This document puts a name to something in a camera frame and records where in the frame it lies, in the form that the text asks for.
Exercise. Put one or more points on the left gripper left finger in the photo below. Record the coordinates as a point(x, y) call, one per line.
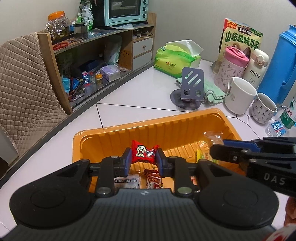
point(109, 169)

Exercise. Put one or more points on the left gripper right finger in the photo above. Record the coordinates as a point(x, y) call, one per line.
point(177, 169)

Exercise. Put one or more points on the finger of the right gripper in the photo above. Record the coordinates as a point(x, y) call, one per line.
point(231, 153)
point(242, 144)

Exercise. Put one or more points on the yellow snack packet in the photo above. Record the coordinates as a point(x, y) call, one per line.
point(205, 155)

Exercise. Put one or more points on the red gold patterned snack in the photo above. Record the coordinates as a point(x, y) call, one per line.
point(153, 179)

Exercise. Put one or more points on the silver grey snack packet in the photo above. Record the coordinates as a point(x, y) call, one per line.
point(129, 182)

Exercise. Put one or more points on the small red candy packet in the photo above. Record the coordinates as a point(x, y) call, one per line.
point(141, 153)

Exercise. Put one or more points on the person's right hand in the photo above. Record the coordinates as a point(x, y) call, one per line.
point(290, 208)

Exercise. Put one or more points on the clear toothpick box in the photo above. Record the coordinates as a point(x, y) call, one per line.
point(276, 129)

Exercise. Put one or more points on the orange plastic tray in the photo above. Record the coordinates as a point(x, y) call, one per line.
point(178, 135)

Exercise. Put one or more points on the patterned small cup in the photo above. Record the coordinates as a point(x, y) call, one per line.
point(263, 108)

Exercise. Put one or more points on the water bottle green cap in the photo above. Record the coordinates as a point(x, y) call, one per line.
point(287, 118)

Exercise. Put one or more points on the white mug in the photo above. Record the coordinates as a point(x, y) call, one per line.
point(239, 96)

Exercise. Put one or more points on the green cloth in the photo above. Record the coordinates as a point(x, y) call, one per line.
point(212, 94)

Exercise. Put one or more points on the blue thermos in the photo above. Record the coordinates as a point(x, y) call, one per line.
point(280, 74)

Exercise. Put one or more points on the grey phone stand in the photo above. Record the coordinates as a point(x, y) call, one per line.
point(191, 94)

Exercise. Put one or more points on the pink lidded cup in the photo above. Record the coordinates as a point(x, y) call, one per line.
point(233, 64)

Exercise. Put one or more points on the white miffy bottle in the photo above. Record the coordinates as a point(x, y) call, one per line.
point(256, 68)

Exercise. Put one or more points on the quilted beige chair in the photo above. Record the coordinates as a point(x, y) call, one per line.
point(29, 106)

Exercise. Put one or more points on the wooden shelf unit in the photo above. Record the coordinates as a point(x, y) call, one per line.
point(71, 64)

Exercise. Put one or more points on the green tissue pack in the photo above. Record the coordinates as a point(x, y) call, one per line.
point(174, 56)

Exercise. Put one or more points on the sunflower seed bag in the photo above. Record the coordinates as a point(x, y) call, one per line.
point(238, 35)

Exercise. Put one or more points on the orange-lid plastic jar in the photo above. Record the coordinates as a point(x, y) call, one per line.
point(57, 25)

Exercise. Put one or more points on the teal toaster oven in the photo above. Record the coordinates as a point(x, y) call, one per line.
point(112, 13)

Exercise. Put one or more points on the green white bag on shelf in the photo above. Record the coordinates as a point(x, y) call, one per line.
point(85, 13)

